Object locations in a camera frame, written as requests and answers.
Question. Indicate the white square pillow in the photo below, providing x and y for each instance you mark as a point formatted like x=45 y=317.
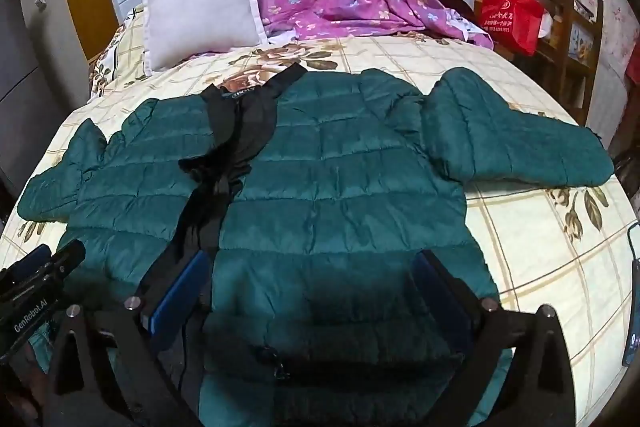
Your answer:
x=200 y=12

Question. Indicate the red shopping bag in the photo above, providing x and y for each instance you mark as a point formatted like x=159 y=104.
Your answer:
x=512 y=19

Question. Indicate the black smartphone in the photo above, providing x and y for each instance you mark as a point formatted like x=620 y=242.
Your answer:
x=632 y=307

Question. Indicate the red cloth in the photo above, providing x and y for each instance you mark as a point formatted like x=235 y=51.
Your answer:
x=634 y=57

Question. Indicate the green puffer jacket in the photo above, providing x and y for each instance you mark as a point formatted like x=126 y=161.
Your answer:
x=340 y=167

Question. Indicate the floral checked bedsheet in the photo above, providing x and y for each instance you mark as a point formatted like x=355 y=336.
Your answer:
x=530 y=257

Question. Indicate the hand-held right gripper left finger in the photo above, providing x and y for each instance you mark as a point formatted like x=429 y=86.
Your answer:
x=179 y=294

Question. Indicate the wooden chair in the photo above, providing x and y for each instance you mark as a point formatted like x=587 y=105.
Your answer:
x=575 y=47

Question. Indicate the grey refrigerator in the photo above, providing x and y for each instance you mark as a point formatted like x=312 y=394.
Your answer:
x=20 y=82

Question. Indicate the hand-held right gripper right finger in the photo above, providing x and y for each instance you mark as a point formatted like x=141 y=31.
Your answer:
x=442 y=294

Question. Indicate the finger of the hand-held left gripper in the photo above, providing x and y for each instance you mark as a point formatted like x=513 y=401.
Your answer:
x=31 y=258
x=67 y=257

